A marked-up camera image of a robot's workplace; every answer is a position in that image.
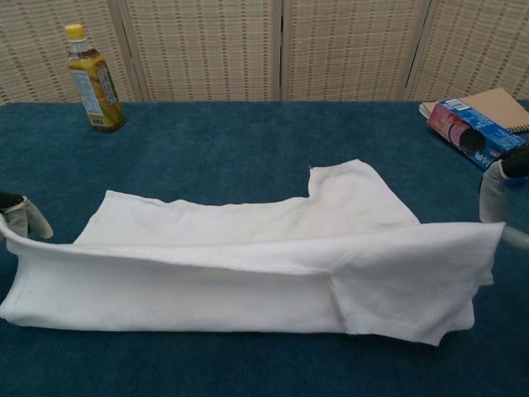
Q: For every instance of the tea bottle with yellow cap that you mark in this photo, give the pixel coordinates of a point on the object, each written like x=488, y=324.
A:
x=97, y=95

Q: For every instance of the white T-shirt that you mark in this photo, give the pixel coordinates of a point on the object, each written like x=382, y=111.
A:
x=206, y=281

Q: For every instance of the blue cookie box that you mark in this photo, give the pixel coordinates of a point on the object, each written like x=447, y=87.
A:
x=467, y=132

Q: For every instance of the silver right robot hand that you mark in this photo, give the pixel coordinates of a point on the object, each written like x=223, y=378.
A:
x=492, y=194

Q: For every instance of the woven bamboo folding screen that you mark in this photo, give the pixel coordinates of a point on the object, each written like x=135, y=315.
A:
x=206, y=49

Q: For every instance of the brown spiral notebook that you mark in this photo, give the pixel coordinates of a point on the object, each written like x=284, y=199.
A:
x=494, y=105

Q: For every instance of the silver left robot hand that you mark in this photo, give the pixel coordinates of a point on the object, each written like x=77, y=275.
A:
x=29, y=217

